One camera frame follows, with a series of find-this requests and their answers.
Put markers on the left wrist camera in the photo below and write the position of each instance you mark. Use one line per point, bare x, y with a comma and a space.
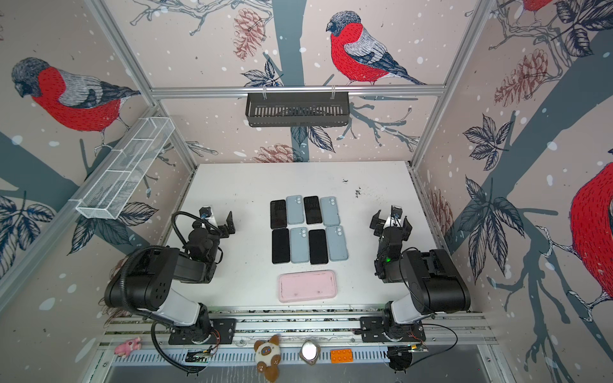
211, 220

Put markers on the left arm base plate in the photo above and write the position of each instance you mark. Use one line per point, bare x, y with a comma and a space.
210, 332

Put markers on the brown white plush toy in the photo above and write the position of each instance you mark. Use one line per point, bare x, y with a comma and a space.
268, 357

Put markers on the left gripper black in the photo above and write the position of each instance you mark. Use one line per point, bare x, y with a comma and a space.
229, 224

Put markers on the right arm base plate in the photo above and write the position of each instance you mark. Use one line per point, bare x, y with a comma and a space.
378, 329

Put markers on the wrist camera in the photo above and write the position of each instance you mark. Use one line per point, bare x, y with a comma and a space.
393, 222
211, 220

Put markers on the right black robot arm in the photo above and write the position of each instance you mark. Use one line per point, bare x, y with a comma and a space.
433, 283

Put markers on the black wire wall basket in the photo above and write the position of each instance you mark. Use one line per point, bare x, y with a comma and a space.
298, 109

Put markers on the pink phone case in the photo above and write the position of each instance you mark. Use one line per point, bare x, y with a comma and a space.
307, 286

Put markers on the pink pig toy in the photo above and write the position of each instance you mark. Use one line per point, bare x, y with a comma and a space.
126, 348

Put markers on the light blue phone case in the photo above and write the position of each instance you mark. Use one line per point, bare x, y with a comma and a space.
299, 243
295, 210
336, 244
329, 211

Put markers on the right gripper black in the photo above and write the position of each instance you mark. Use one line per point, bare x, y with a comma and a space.
380, 223

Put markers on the orange block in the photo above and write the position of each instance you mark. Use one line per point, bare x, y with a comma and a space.
339, 356

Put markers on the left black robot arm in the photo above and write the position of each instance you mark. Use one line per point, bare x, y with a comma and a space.
143, 287

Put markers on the white wire wall basket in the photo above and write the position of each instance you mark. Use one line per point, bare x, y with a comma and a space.
114, 187

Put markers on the blue phone black screen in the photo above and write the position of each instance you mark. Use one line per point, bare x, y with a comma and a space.
281, 249

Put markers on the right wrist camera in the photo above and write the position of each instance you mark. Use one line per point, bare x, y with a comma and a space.
393, 222

